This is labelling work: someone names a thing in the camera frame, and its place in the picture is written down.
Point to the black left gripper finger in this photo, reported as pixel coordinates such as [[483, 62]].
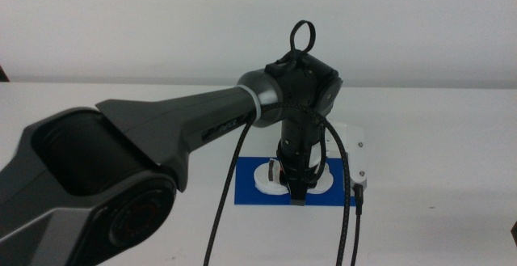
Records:
[[298, 195]]

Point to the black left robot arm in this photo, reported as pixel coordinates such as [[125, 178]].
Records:
[[161, 128]]

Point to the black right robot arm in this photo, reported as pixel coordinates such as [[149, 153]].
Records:
[[514, 233]]

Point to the blue rectangular mat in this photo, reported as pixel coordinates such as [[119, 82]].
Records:
[[248, 193]]

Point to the dark object at table edge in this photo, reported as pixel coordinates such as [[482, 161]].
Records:
[[2, 76]]

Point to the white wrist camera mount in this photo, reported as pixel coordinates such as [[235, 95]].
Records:
[[356, 157]]

